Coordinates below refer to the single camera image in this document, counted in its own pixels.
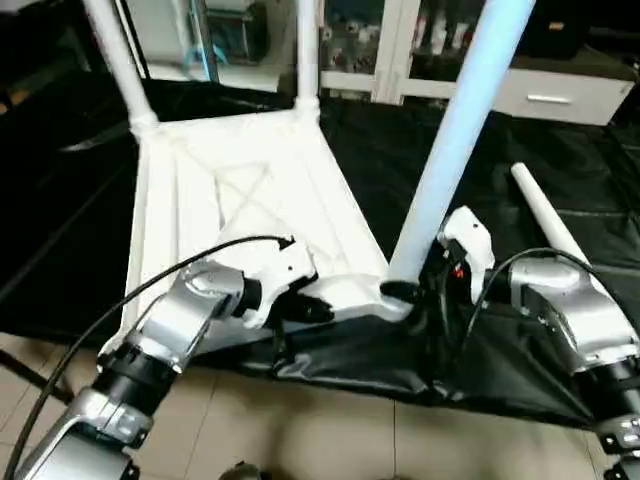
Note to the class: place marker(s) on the white plastic table top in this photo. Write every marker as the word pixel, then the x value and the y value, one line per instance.
pixel 240 190

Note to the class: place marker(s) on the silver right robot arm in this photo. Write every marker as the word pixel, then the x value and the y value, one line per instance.
pixel 580 310

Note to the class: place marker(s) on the black table mat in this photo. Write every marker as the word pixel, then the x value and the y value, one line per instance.
pixel 350 360

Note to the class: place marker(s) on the white drawer unit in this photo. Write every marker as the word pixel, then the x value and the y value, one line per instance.
pixel 560 98

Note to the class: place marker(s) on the white glass door cabinet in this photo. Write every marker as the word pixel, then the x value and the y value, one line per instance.
pixel 360 40

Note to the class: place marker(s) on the black metal workbench leg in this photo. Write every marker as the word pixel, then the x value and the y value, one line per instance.
pixel 30 375

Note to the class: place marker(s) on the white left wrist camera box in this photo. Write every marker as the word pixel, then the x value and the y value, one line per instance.
pixel 285 268

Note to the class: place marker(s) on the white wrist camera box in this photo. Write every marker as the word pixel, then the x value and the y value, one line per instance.
pixel 470 240
pixel 285 268

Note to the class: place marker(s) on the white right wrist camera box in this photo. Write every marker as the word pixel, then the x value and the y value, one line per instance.
pixel 470 240

